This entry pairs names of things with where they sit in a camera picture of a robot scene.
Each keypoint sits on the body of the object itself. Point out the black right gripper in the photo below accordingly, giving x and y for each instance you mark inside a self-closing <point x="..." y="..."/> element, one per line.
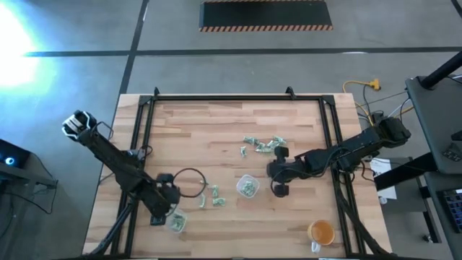
<point x="283" y="169"/>

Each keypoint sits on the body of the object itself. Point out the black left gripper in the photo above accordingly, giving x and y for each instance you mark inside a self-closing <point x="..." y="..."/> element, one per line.
<point x="164" y="198"/>

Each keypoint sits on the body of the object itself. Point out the green banknote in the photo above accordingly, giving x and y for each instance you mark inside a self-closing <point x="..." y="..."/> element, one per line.
<point x="245" y="186"/>
<point x="174" y="218"/>
<point x="202" y="200"/>
<point x="179" y="224"/>
<point x="250" y="190"/>
<point x="218" y="202"/>
<point x="263" y="148"/>
<point x="273" y="143"/>
<point x="215" y="190"/>
<point x="249" y="140"/>
<point x="243" y="151"/>
<point x="281" y="139"/>

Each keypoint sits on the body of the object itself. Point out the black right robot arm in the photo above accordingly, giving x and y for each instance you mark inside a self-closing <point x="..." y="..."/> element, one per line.
<point x="353" y="148"/>

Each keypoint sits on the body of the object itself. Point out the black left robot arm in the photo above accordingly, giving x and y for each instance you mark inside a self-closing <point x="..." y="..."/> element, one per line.
<point x="115" y="162"/>

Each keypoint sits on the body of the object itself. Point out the clear plastic food container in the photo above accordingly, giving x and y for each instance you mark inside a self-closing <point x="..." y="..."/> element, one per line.
<point x="183" y="216"/>
<point x="239" y="186"/>

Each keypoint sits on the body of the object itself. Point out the white paper sheet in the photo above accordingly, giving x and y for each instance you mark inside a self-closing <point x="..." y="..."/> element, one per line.
<point x="384" y="177"/>

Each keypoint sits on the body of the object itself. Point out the black computer blue light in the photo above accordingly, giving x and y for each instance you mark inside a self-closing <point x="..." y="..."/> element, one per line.
<point x="10" y="159"/>

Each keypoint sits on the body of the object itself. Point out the black hazard striped mat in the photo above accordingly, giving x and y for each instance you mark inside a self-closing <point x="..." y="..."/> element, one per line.
<point x="265" y="14"/>

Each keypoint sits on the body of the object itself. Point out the dark grey desk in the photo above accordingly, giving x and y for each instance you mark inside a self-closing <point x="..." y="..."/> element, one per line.
<point x="436" y="119"/>

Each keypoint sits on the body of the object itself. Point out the black keyboard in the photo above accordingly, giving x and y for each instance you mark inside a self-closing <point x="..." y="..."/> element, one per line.
<point x="453" y="209"/>

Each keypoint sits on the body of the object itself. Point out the black pole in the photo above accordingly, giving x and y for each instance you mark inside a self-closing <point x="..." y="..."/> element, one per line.
<point x="442" y="70"/>

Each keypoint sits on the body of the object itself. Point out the black aluminium rig frame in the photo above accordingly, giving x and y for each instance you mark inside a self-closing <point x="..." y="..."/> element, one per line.
<point x="234" y="98"/>

